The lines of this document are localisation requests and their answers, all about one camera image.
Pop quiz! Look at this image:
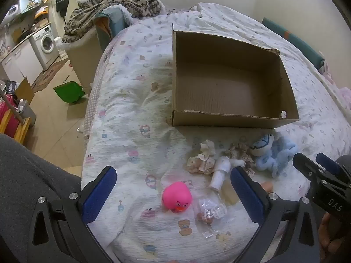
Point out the pink rubber duck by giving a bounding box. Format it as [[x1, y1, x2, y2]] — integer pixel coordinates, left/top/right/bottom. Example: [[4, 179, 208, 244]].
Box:
[[162, 181, 193, 213]]

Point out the beige armchair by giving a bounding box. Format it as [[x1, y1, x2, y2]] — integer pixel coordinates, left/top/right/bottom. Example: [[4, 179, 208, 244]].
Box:
[[64, 30, 106, 94]]

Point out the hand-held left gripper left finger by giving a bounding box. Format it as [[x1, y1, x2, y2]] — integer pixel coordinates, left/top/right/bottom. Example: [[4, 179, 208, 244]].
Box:
[[27, 166, 117, 263]]

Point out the teal headboard cushion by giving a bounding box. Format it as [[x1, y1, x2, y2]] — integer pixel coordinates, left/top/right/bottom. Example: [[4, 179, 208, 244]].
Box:
[[262, 17, 325, 72]]

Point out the green dustpan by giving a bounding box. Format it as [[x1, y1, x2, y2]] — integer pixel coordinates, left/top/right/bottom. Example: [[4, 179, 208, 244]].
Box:
[[53, 81, 88, 105]]

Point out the blue plush octopus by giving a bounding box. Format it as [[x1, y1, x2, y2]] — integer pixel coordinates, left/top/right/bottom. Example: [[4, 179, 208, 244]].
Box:
[[251, 132, 299, 178]]

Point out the yellow stool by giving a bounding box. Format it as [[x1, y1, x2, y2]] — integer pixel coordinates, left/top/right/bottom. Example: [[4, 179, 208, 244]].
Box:
[[0, 110, 30, 146]]

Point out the beige lace scrunchie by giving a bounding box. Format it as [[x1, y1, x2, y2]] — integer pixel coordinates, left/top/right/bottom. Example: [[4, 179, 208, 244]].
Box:
[[223, 135, 257, 177]]

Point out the cream frilly scrunchie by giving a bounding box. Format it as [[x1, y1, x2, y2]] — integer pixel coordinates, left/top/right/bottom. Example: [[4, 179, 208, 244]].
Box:
[[186, 140, 216, 175]]

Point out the person's right hand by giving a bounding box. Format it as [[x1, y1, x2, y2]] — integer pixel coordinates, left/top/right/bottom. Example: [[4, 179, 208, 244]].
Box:
[[319, 213, 339, 256]]

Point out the grey bin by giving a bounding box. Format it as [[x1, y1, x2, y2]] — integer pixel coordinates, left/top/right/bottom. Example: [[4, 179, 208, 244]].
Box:
[[16, 99, 37, 128]]

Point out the pink cloth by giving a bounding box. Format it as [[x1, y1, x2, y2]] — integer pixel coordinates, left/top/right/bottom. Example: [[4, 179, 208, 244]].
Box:
[[319, 60, 351, 116]]

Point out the clear plastic bag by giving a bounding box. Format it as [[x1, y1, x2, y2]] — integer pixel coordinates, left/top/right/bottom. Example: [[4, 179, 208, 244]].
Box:
[[196, 196, 238, 239]]

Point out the white cabinet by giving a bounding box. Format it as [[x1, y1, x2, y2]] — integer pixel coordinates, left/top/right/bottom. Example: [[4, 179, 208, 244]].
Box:
[[1, 41, 44, 85]]

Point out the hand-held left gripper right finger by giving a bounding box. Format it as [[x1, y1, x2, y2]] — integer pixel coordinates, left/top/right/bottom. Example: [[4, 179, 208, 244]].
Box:
[[230, 167, 322, 263]]

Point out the pink suitcase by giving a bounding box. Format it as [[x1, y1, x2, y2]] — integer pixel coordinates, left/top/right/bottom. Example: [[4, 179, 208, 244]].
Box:
[[0, 93, 20, 137]]

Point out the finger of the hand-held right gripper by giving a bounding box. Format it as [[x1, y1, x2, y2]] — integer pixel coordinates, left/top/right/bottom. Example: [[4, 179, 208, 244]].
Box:
[[315, 152, 344, 176], [292, 152, 328, 188]]

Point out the patterned floor rug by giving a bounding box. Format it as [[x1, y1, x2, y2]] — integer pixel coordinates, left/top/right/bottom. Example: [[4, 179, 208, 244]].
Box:
[[31, 57, 69, 94]]

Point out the small brown cardboard box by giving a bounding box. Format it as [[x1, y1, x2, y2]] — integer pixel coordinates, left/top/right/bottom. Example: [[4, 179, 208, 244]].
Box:
[[15, 77, 36, 105]]

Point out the patterned knit blanket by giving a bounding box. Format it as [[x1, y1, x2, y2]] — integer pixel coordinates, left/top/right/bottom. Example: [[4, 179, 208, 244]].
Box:
[[61, 0, 165, 44]]

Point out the white washing machine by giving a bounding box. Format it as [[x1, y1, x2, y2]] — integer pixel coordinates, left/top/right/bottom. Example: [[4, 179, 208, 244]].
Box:
[[29, 25, 60, 70]]

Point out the cluttered wall shelf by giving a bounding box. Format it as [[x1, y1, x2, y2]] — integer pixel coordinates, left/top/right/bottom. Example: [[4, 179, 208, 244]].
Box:
[[8, 0, 52, 15]]

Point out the black hanging garment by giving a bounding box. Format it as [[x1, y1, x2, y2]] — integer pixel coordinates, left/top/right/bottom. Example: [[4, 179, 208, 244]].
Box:
[[56, 0, 69, 17]]

